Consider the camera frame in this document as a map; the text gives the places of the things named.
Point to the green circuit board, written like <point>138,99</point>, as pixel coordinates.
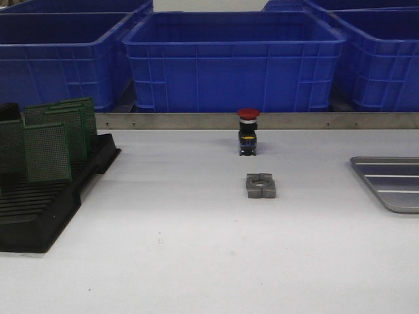
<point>47,153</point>
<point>76,130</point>
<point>13,159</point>
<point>65,106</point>

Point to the right blue plastic crate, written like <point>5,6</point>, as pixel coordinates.
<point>378,67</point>

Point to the grey square mounting block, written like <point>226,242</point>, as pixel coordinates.
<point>260,185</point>

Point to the red emergency stop button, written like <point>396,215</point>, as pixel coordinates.
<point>247,139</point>

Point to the black slotted board rack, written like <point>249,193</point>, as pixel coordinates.
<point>33,215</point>

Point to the blue plastic crate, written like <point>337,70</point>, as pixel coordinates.
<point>46,58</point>
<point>219,62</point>
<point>378,67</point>

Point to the centre blue plastic crate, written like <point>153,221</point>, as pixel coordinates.
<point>219,62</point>

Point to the left blue plastic crate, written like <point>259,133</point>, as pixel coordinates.
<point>46,58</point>

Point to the metal table edge rail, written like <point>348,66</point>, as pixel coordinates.
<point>266,121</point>

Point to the far left blue crate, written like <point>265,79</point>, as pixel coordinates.
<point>139,8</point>

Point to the rear right green board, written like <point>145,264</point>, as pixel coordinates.
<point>88,104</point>

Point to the silver metal tray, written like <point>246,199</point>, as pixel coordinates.
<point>393,180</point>

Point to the far right blue crate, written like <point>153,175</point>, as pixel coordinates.
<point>321,7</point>

